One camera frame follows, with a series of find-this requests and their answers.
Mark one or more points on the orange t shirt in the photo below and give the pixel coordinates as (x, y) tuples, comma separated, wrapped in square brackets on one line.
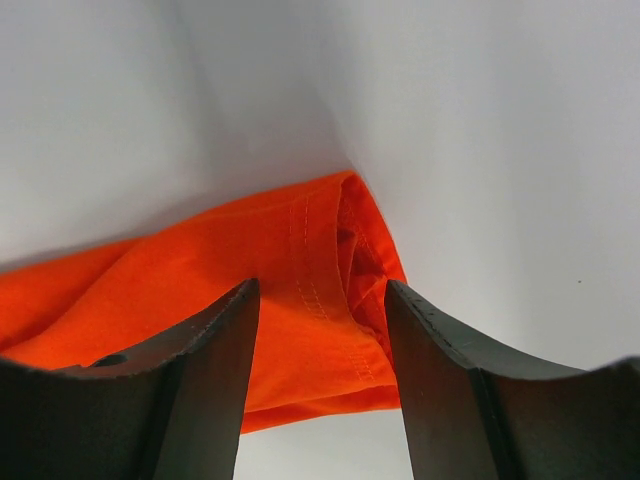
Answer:
[(322, 254)]

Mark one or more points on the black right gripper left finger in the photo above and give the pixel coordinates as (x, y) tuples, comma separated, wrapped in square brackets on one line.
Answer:
[(170, 407)]

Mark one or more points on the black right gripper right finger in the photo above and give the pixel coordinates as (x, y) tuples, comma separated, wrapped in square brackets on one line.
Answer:
[(475, 408)]

